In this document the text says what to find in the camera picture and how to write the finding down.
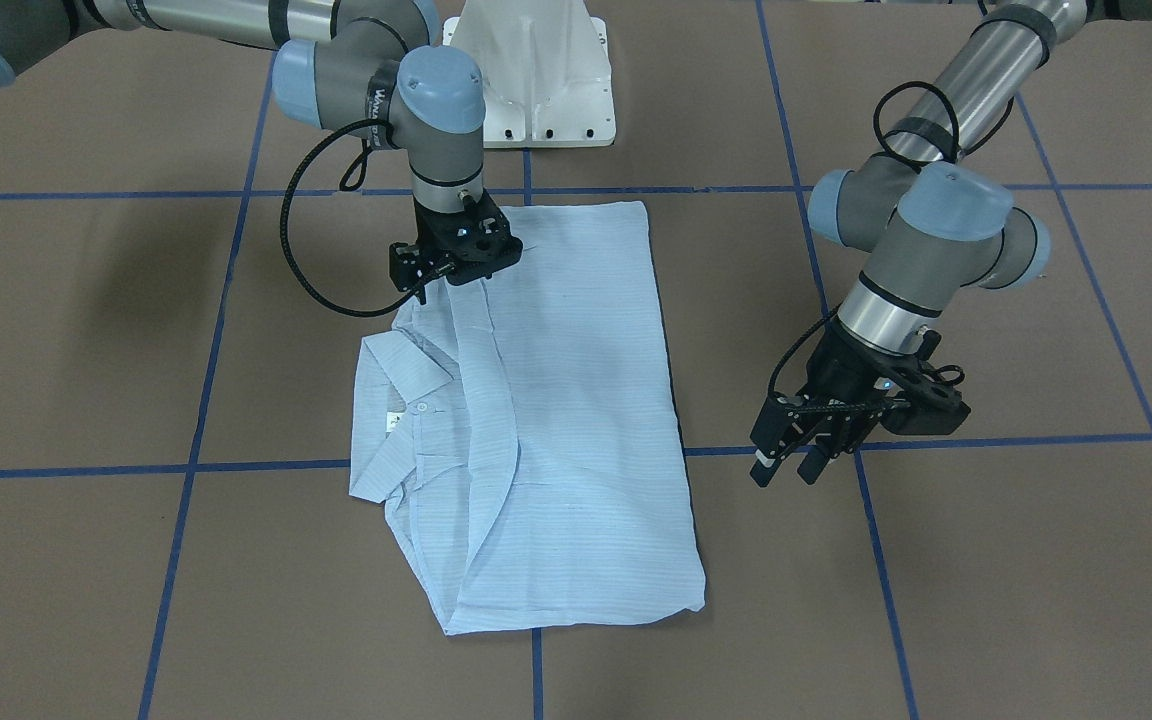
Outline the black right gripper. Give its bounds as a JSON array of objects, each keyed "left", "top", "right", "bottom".
[{"left": 389, "top": 192, "right": 524, "bottom": 293}]

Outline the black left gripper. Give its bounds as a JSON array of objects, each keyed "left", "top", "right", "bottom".
[{"left": 750, "top": 318, "right": 972, "bottom": 488}]

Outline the light blue button shirt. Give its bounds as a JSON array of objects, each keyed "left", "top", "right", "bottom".
[{"left": 348, "top": 200, "right": 707, "bottom": 635}]

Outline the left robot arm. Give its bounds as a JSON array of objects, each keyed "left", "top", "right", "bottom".
[{"left": 750, "top": 1, "right": 1152, "bottom": 487}]

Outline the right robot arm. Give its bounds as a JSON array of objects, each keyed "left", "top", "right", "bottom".
[{"left": 0, "top": 1, "right": 524, "bottom": 296}]

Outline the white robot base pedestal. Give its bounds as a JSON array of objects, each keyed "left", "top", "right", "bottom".
[{"left": 442, "top": 1, "right": 617, "bottom": 150}]

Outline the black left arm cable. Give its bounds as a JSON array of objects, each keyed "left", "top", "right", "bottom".
[{"left": 873, "top": 82, "right": 1017, "bottom": 166}]

